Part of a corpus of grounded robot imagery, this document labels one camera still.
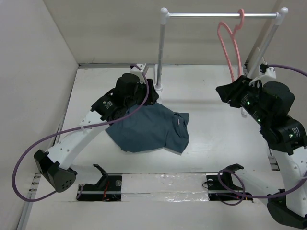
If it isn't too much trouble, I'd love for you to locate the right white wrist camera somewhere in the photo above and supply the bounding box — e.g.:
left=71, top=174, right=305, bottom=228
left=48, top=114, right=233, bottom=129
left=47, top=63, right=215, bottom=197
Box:
left=249, top=63, right=276, bottom=86

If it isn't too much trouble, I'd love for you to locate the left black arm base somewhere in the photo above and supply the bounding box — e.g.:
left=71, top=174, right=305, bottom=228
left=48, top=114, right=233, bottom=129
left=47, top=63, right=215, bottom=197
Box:
left=76, top=164, right=122, bottom=202

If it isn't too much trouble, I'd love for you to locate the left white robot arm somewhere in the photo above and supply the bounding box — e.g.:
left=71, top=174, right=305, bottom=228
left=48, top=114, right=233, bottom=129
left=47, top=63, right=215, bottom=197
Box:
left=34, top=73, right=159, bottom=193

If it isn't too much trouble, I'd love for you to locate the teal t shirt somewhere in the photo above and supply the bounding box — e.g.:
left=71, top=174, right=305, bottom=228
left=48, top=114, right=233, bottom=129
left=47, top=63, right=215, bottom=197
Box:
left=106, top=103, right=189, bottom=154

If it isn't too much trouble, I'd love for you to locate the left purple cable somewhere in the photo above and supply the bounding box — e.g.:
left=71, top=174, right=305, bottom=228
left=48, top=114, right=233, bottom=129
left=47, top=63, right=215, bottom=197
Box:
left=12, top=63, right=148, bottom=202

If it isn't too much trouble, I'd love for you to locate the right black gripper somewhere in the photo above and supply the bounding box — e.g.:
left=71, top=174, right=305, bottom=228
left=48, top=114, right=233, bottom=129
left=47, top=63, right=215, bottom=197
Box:
left=215, top=74, right=271, bottom=126

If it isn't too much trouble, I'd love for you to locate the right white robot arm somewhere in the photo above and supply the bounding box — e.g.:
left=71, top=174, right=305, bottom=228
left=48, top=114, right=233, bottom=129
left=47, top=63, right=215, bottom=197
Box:
left=216, top=76, right=307, bottom=230

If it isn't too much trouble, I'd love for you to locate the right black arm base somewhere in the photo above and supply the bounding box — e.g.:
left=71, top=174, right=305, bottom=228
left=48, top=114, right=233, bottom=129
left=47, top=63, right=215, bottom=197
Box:
left=202, top=163, right=254, bottom=202

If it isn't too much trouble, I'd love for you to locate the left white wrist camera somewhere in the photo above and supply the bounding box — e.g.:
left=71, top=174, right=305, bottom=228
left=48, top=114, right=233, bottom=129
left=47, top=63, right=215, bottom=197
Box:
left=129, top=63, right=148, bottom=84

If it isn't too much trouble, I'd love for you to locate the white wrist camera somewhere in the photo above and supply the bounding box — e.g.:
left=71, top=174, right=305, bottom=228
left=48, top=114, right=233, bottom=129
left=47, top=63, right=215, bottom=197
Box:
left=249, top=63, right=276, bottom=86
left=129, top=63, right=148, bottom=84

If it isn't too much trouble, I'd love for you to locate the purple cable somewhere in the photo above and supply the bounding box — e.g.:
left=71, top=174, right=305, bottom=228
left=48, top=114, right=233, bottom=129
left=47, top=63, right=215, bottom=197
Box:
left=218, top=64, right=307, bottom=207
left=12, top=63, right=148, bottom=202

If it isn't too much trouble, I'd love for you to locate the pink plastic hanger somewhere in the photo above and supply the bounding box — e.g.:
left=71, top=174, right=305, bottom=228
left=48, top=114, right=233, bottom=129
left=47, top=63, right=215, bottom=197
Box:
left=217, top=8, right=245, bottom=82

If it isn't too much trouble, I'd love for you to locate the white metal clothes rack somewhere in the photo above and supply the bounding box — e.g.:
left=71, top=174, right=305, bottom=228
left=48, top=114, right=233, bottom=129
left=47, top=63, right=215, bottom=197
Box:
left=155, top=7, right=289, bottom=103

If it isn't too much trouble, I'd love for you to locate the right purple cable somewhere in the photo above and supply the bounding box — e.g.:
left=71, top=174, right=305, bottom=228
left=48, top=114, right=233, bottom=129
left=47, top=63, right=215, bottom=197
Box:
left=218, top=64, right=307, bottom=207

